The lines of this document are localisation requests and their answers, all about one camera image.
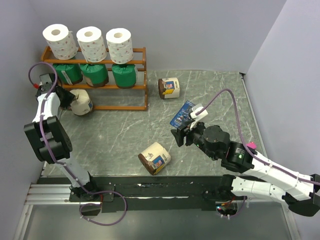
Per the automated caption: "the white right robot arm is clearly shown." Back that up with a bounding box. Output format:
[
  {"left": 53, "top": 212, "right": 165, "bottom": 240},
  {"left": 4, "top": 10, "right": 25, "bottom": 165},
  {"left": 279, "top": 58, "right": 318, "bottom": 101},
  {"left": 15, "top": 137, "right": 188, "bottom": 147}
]
[{"left": 170, "top": 122, "right": 320, "bottom": 217}]

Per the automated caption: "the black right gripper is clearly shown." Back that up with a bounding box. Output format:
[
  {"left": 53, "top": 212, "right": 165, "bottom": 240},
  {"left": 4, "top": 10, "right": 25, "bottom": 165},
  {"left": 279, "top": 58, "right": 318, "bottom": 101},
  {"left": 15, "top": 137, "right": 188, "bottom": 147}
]
[{"left": 170, "top": 117, "right": 218, "bottom": 160}]

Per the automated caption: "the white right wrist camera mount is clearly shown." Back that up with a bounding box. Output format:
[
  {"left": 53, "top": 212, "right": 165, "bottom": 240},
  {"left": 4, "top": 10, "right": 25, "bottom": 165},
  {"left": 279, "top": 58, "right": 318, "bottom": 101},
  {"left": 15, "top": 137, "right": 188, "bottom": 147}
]
[{"left": 189, "top": 103, "right": 208, "bottom": 130}]

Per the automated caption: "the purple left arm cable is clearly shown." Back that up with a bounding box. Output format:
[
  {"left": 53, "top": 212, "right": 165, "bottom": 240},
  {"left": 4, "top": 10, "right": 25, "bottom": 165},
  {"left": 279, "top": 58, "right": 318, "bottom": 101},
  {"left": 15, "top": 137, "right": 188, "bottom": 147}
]
[{"left": 27, "top": 62, "right": 101, "bottom": 196}]

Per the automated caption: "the white dotted roll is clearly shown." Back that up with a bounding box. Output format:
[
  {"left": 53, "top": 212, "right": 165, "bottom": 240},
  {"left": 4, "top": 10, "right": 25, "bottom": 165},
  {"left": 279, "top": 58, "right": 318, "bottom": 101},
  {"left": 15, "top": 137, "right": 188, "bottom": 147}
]
[
  {"left": 76, "top": 26, "right": 107, "bottom": 63},
  {"left": 105, "top": 28, "right": 134, "bottom": 65},
  {"left": 42, "top": 24, "right": 78, "bottom": 60}
]

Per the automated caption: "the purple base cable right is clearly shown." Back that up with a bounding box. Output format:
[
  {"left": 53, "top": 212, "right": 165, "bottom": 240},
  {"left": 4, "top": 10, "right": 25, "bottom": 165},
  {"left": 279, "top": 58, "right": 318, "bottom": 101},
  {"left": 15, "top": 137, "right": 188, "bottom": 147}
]
[{"left": 219, "top": 196, "right": 250, "bottom": 221}]

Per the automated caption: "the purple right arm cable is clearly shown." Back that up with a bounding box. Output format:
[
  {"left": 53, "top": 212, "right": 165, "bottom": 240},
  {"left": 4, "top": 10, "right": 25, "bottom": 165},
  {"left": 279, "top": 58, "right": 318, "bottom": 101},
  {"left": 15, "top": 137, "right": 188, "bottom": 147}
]
[{"left": 196, "top": 88, "right": 320, "bottom": 186}]

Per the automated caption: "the cream roll front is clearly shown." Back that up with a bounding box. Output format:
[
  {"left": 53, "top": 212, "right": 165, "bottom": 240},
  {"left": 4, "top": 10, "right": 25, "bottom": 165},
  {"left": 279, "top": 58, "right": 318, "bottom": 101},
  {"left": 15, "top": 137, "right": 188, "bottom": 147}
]
[{"left": 138, "top": 142, "right": 171, "bottom": 176}]

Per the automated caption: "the cartoon roll back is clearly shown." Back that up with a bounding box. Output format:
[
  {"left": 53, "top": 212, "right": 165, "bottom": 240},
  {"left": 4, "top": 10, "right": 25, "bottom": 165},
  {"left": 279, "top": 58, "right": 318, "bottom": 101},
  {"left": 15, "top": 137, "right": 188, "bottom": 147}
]
[{"left": 158, "top": 77, "right": 180, "bottom": 100}]

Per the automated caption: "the blue razor blister pack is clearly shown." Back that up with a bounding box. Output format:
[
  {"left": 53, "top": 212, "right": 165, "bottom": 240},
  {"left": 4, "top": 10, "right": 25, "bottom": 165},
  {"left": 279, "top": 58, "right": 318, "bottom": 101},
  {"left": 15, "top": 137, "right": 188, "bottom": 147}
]
[{"left": 170, "top": 101, "right": 195, "bottom": 128}]

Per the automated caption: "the pink small box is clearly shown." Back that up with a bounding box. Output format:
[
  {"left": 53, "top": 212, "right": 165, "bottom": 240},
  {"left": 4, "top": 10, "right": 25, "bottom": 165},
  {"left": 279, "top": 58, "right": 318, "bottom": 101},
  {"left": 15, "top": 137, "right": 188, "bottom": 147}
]
[{"left": 246, "top": 142, "right": 257, "bottom": 150}]

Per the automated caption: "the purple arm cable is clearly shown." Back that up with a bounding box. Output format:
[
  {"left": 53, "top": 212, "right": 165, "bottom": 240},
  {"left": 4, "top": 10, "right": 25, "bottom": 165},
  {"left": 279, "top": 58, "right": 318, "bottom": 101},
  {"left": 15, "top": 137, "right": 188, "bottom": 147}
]
[
  {"left": 27, "top": 62, "right": 101, "bottom": 196},
  {"left": 196, "top": 88, "right": 320, "bottom": 186}
]

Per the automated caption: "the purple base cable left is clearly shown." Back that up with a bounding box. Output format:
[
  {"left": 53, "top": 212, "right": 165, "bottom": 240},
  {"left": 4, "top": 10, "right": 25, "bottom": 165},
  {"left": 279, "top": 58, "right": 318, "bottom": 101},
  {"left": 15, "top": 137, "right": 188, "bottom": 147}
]
[{"left": 79, "top": 190, "right": 128, "bottom": 227}]

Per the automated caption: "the cream roll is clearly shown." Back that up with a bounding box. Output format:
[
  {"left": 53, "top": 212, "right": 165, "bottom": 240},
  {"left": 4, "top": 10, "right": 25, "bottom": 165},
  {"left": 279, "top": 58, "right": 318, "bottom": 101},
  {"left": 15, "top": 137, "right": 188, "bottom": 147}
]
[
  {"left": 138, "top": 142, "right": 171, "bottom": 176},
  {"left": 70, "top": 89, "right": 94, "bottom": 116}
]

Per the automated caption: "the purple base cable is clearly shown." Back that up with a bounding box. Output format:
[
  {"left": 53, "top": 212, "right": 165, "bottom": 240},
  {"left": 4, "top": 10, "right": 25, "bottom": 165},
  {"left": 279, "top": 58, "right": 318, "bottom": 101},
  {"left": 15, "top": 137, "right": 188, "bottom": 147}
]
[
  {"left": 79, "top": 190, "right": 128, "bottom": 227},
  {"left": 219, "top": 196, "right": 250, "bottom": 221}
]

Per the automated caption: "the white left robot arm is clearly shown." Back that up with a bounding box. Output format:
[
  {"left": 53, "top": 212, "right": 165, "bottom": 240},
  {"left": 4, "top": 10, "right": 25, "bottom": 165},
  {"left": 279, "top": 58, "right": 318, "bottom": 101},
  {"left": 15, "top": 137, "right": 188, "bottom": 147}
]
[{"left": 23, "top": 73, "right": 99, "bottom": 201}]

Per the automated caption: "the green roll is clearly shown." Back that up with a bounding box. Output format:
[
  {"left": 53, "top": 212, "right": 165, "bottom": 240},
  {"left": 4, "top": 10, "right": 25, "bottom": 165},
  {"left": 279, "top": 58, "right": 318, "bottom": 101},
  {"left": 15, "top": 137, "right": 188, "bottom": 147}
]
[
  {"left": 79, "top": 64, "right": 109, "bottom": 88},
  {"left": 111, "top": 64, "right": 137, "bottom": 89},
  {"left": 52, "top": 63, "right": 83, "bottom": 85}
]

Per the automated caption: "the orange wooden shelf rack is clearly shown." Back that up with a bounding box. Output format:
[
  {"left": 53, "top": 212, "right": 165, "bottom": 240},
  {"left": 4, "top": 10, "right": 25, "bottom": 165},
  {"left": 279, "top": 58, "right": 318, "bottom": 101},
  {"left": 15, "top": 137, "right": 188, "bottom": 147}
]
[{"left": 40, "top": 46, "right": 148, "bottom": 112}]

